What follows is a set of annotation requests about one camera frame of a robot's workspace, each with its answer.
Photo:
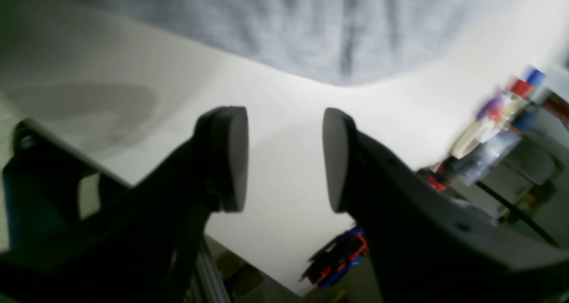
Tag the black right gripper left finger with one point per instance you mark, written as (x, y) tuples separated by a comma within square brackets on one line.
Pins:
[(142, 248)]

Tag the red blue black device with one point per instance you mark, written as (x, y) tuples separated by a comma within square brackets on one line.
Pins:
[(336, 258)]

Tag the colourful bottles on shelf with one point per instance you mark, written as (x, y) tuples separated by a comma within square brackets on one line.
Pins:
[(497, 128)]

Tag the grey T-shirt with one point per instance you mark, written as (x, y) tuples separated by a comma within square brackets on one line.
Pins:
[(339, 42)]

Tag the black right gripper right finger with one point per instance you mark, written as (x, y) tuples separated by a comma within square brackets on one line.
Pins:
[(424, 248)]

